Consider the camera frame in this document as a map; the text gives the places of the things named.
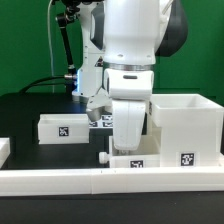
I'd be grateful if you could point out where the white front drawer box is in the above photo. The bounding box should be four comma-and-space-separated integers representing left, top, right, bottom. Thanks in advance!
99, 135, 160, 168

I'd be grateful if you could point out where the white fence rail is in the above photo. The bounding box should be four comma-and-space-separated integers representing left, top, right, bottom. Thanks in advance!
0, 167, 224, 196
0, 138, 10, 168

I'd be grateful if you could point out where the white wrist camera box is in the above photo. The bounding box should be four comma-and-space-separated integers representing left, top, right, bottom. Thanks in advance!
86, 88, 112, 122

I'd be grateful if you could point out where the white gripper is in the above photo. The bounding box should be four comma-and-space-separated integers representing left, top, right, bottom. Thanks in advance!
112, 100, 146, 151

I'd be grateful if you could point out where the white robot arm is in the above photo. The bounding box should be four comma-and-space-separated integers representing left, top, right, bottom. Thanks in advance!
54, 0, 187, 150

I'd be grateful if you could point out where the black cable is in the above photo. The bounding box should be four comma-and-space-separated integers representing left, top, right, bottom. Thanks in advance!
18, 75, 78, 95

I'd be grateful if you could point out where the white left fence rail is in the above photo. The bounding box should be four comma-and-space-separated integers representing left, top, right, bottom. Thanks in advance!
0, 138, 10, 168

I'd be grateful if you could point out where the printed marker sheet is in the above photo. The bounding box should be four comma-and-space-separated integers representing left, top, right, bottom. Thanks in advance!
89, 115, 113, 129

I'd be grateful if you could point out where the white drawer cabinet frame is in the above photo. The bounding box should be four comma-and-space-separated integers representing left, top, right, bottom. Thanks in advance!
149, 94, 224, 167

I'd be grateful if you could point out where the white drawer box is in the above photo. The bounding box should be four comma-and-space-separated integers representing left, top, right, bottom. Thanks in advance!
99, 135, 160, 168
38, 114, 89, 144

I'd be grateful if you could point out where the white front fence rail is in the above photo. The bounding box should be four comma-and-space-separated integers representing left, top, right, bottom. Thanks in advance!
0, 167, 224, 196

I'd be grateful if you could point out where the white hanging cable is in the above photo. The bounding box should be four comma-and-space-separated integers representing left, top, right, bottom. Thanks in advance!
46, 0, 56, 94

